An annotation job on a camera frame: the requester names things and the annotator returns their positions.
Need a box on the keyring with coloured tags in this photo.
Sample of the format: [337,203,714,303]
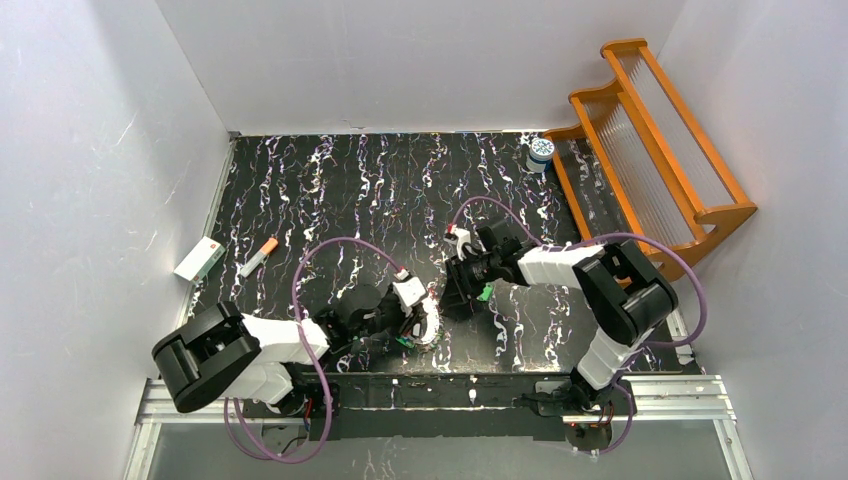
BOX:
[395,297,442,352]

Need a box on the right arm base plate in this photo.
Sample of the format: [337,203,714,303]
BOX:
[513,380,633,423]

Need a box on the purple cable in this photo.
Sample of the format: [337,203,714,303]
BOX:
[221,236,412,465]
[449,196,709,458]

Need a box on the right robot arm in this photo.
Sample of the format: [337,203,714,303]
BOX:
[440,222,678,398]

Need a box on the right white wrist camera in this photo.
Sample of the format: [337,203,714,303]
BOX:
[444,223,480,261]

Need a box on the small white blue jar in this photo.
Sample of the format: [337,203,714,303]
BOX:
[526,137,556,173]

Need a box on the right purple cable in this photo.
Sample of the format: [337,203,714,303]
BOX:
[449,196,709,458]

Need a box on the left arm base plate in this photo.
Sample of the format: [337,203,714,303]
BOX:
[242,383,326,418]

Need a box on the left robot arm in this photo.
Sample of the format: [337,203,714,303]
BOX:
[151,284,441,413]

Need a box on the orange wooden rack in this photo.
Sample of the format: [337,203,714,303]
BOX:
[542,38,757,266]

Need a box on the orange white marker tube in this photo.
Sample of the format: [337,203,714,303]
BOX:
[238,237,279,277]

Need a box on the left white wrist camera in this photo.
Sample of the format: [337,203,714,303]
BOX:
[392,268,429,315]

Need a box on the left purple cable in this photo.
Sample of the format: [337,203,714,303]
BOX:
[221,236,412,465]

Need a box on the green tagged loose key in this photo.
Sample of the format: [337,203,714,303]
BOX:
[476,283,494,303]

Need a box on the aluminium rail frame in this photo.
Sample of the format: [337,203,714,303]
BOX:
[125,374,752,479]

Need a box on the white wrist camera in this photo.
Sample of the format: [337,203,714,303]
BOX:
[444,223,480,261]
[392,268,429,315]

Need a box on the white cardboard box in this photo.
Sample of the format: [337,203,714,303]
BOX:
[173,236,226,284]

